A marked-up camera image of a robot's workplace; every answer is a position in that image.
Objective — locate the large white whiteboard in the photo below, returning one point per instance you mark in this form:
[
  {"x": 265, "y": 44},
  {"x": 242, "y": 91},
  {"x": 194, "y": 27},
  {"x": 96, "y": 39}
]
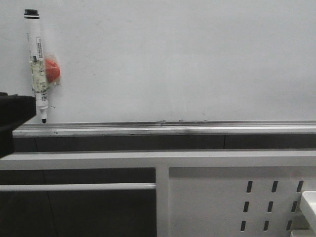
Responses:
[{"x": 171, "y": 60}]

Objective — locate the white plastic bin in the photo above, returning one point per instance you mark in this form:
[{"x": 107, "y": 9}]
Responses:
[{"x": 308, "y": 208}]

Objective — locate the white metal pegboard rack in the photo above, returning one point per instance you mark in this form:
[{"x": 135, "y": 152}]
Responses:
[{"x": 155, "y": 194}]

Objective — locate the aluminium whiteboard tray rail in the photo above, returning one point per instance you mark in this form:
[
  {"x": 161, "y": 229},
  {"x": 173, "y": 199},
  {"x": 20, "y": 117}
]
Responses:
[{"x": 165, "y": 128}]

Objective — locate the white whiteboard marker pen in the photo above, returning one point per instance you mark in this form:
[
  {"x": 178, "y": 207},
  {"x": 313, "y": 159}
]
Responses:
[{"x": 36, "y": 61}]

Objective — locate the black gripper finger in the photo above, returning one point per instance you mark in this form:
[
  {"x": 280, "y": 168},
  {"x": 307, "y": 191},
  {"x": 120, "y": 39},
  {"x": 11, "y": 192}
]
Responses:
[{"x": 15, "y": 110}]

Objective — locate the red round magnet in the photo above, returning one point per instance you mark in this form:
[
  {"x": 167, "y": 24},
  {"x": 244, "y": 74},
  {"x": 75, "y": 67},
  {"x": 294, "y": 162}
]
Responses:
[{"x": 52, "y": 70}]

